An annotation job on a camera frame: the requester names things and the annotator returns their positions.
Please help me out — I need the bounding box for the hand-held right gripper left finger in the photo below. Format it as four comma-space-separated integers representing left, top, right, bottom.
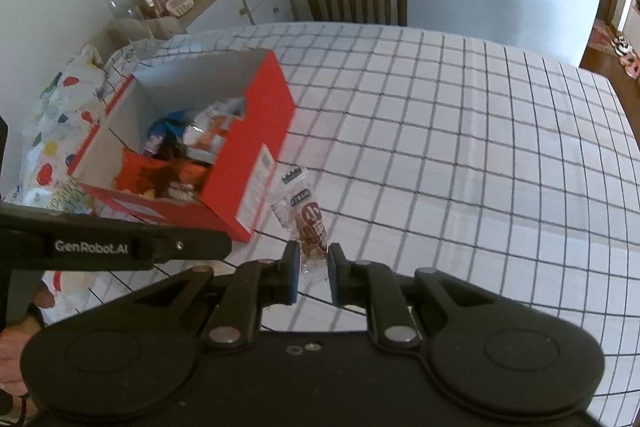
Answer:
127, 241, 301, 350

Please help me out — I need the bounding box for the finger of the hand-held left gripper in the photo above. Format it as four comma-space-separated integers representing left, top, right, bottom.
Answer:
150, 227, 234, 266

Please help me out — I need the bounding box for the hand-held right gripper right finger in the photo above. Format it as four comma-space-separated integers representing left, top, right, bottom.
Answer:
327, 243, 501, 350

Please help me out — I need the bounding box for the clear packet with brown snack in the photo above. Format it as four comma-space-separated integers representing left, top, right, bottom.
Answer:
270, 167, 331, 279

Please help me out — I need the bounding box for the brown foil snack bag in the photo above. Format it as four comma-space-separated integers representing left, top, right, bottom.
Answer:
150, 142, 211, 198

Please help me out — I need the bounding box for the blue snack packet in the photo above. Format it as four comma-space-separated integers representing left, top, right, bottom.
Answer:
145, 109, 193, 155

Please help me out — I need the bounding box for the red cardboard box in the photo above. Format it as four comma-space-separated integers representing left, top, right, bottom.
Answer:
66, 48, 297, 244

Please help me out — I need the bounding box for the person's left hand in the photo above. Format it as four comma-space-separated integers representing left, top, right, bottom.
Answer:
0, 283, 56, 408

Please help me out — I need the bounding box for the colourful dotted cloth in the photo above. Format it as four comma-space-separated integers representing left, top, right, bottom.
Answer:
0, 44, 132, 324

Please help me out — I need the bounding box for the checked tablecloth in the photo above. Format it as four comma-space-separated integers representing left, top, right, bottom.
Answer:
40, 22, 640, 423

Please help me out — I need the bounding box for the beige wavy paper tray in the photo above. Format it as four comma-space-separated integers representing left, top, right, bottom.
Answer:
107, 17, 178, 42

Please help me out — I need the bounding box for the doormat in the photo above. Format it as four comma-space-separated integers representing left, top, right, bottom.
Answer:
587, 19, 621, 58

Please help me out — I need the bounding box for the row of shoes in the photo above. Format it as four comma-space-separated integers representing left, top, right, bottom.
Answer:
611, 36, 640, 80

